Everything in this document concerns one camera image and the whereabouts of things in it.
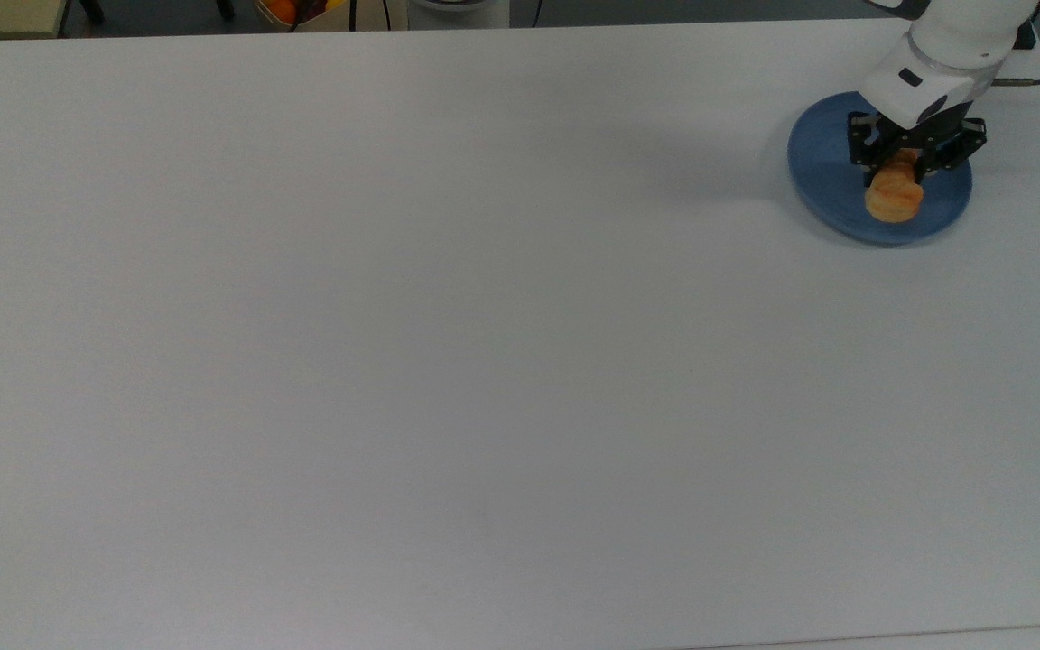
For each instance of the blue round plate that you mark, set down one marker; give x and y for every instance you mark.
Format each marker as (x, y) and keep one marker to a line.
(822, 171)

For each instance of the black chair leg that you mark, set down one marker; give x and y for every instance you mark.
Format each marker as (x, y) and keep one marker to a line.
(224, 8)
(91, 9)

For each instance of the beige wooden table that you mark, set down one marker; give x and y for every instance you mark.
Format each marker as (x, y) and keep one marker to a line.
(1, 16)

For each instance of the golden bread roll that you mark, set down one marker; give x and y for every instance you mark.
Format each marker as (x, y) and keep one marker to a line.
(895, 197)

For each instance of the white round bin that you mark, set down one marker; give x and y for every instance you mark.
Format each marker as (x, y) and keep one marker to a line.
(459, 9)

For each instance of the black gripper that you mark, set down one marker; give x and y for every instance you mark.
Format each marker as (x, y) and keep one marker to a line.
(917, 134)

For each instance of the basket of fruit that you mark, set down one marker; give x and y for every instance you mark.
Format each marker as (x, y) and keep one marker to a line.
(290, 11)

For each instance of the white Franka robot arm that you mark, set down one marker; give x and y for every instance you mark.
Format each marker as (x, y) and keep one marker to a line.
(944, 45)

